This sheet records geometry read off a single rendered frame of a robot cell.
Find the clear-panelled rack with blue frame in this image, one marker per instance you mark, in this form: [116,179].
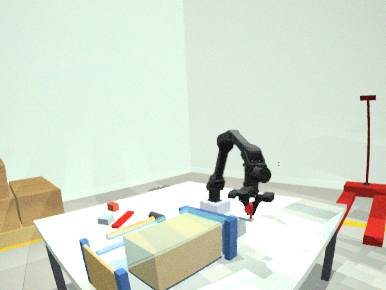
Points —
[162,254]

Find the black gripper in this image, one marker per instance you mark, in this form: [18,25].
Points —
[265,197]

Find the mallet with wooden handle and black head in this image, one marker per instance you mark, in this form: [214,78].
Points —
[152,215]

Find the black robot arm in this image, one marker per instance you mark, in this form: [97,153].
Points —
[255,165]

